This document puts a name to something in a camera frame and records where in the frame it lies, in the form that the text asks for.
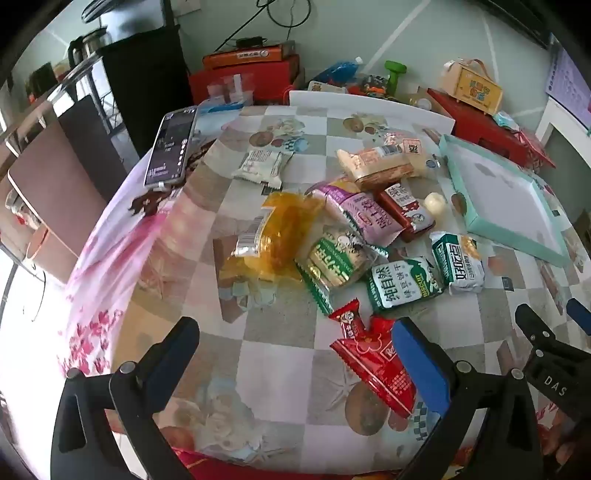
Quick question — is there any brown chair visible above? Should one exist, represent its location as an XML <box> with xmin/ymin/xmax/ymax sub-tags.
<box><xmin>8</xmin><ymin>95</ymin><xmax>122</xmax><ymax>272</ymax></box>

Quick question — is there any large red snack packet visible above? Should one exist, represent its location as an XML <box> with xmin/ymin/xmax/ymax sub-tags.
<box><xmin>329</xmin><ymin>316</ymin><xmax>419</xmax><ymax>420</ymax></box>

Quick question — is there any purple perforated board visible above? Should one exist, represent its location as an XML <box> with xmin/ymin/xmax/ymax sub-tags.
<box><xmin>547</xmin><ymin>45</ymin><xmax>588</xmax><ymax>112</ymax></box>

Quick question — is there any blue refill pouch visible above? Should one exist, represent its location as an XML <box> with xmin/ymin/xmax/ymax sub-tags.
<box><xmin>318</xmin><ymin>56</ymin><xmax>364</xmax><ymax>86</ymax></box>

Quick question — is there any green white biscuit packet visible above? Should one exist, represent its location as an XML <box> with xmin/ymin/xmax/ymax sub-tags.
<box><xmin>366</xmin><ymin>256</ymin><xmax>445</xmax><ymax>313</ymax></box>

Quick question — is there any yellow translucent snack packet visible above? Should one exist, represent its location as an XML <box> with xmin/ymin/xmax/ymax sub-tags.
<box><xmin>219</xmin><ymin>191</ymin><xmax>325</xmax><ymax>283</ymax></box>

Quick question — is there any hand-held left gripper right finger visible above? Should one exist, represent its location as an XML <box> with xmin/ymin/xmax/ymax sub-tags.
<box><xmin>392</xmin><ymin>316</ymin><xmax>541</xmax><ymax>480</ymax></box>

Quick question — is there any teal shallow cardboard box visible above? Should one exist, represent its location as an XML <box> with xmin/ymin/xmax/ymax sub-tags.
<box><xmin>438</xmin><ymin>134</ymin><xmax>572</xmax><ymax>268</ymax></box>

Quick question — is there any green striped cracker packet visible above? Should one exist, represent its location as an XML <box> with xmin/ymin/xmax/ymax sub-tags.
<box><xmin>294</xmin><ymin>226</ymin><xmax>389</xmax><ymax>317</ymax></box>

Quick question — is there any smartphone on stand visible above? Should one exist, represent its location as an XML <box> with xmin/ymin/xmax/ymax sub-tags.
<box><xmin>144</xmin><ymin>106</ymin><xmax>199</xmax><ymax>190</ymax></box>

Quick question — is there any red patterned packet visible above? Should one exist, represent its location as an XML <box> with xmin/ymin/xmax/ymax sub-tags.
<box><xmin>517</xmin><ymin>127</ymin><xmax>557</xmax><ymax>169</ymax></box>

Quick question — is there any yellow printed small box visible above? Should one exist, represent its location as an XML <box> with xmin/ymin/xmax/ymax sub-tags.
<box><xmin>307</xmin><ymin>80</ymin><xmax>348</xmax><ymax>96</ymax></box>

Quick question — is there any yellow carry box with handle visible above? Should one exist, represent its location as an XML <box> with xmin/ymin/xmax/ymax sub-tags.
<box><xmin>438</xmin><ymin>58</ymin><xmax>503</xmax><ymax>116</ymax></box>

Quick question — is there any white shelf unit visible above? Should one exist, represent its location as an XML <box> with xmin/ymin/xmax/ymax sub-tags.
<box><xmin>537</xmin><ymin>97</ymin><xmax>591</xmax><ymax>195</ymax></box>

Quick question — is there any pile of colourful wrappers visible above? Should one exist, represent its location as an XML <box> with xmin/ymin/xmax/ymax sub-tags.
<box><xmin>346</xmin><ymin>74</ymin><xmax>393</xmax><ymax>99</ymax></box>

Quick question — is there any light blue packet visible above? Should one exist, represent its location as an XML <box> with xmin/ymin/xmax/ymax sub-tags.
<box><xmin>491</xmin><ymin>111</ymin><xmax>523</xmax><ymax>134</ymax></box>

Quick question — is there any green dumbbell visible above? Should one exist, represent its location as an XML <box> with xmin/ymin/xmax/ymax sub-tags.
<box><xmin>384</xmin><ymin>60</ymin><xmax>408</xmax><ymax>97</ymax></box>

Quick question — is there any round cream bun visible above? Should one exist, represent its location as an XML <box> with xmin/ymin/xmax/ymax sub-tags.
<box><xmin>423</xmin><ymin>191</ymin><xmax>448</xmax><ymax>218</ymax></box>

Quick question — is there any dark red snack packet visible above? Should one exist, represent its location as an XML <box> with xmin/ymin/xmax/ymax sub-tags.
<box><xmin>374</xmin><ymin>181</ymin><xmax>437</xmax><ymax>243</ymax></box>

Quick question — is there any clear plastic container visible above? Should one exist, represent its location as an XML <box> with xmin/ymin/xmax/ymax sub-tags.
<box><xmin>205</xmin><ymin>72</ymin><xmax>256</xmax><ymax>105</ymax></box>

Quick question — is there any red cardboard box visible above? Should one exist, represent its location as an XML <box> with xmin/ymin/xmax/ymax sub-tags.
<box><xmin>188</xmin><ymin>54</ymin><xmax>302</xmax><ymax>106</ymax></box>

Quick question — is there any green white orange-print packet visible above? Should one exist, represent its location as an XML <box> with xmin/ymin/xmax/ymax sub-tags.
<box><xmin>429</xmin><ymin>231</ymin><xmax>486</xmax><ymax>296</ymax></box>

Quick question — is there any beige bread packet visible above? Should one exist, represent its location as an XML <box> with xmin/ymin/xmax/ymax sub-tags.
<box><xmin>335</xmin><ymin>144</ymin><xmax>416</xmax><ymax>191</ymax></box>

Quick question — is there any black television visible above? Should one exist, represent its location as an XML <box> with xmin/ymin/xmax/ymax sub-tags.
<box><xmin>471</xmin><ymin>0</ymin><xmax>561</xmax><ymax>49</ymax></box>

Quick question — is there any black cable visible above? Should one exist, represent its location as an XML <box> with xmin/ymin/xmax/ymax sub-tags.
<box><xmin>213</xmin><ymin>0</ymin><xmax>306</xmax><ymax>52</ymax></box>

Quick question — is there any white board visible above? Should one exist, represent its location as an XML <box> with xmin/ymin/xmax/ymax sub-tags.
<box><xmin>288</xmin><ymin>89</ymin><xmax>456</xmax><ymax>136</ymax></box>

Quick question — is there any red gift box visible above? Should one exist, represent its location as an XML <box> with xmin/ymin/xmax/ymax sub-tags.
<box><xmin>427</xmin><ymin>88</ymin><xmax>556</xmax><ymax>169</ymax></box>

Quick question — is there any black cabinet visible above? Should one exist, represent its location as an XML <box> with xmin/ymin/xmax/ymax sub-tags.
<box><xmin>99</xmin><ymin>25</ymin><xmax>195</xmax><ymax>158</ymax></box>

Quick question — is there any white snack packet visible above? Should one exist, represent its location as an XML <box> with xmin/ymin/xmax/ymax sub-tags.
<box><xmin>231</xmin><ymin>150</ymin><xmax>294</xmax><ymax>190</ymax></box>

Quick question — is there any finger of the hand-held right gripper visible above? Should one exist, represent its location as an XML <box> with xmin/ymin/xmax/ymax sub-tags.
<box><xmin>515</xmin><ymin>303</ymin><xmax>591</xmax><ymax>419</ymax></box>
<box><xmin>566</xmin><ymin>298</ymin><xmax>591</xmax><ymax>336</ymax></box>

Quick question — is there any purple snack packet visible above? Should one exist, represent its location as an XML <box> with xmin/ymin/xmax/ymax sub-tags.
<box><xmin>307</xmin><ymin>180</ymin><xmax>407</xmax><ymax>245</ymax></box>

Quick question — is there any person's right hand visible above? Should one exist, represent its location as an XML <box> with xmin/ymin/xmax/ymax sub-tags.
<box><xmin>540</xmin><ymin>408</ymin><xmax>580</xmax><ymax>462</ymax></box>

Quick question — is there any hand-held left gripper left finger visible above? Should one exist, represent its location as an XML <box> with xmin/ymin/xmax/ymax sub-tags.
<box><xmin>51</xmin><ymin>316</ymin><xmax>200</xmax><ymax>480</ymax></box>

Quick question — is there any clear white bread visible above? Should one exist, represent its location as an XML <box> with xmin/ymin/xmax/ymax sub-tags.
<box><xmin>383</xmin><ymin>131</ymin><xmax>440</xmax><ymax>179</ymax></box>

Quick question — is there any steel kettle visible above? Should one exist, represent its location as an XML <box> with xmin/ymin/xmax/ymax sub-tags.
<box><xmin>68</xmin><ymin>28</ymin><xmax>108</xmax><ymax>66</ymax></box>

